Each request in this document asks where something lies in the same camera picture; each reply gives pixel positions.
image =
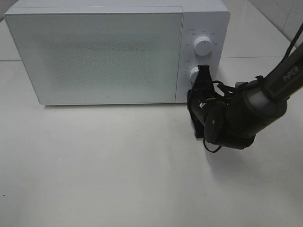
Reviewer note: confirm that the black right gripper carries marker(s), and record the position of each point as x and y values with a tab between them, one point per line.
203	96

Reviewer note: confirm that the white upper power knob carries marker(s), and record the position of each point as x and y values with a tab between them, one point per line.
203	45

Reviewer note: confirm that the white microwave oven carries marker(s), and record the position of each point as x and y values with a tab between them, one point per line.
199	17

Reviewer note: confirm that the white microwave door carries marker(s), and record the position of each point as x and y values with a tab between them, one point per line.
82	59

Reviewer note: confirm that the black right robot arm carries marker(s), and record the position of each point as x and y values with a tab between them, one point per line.
232	116

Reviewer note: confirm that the white timer knob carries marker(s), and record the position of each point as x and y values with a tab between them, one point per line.
193	74

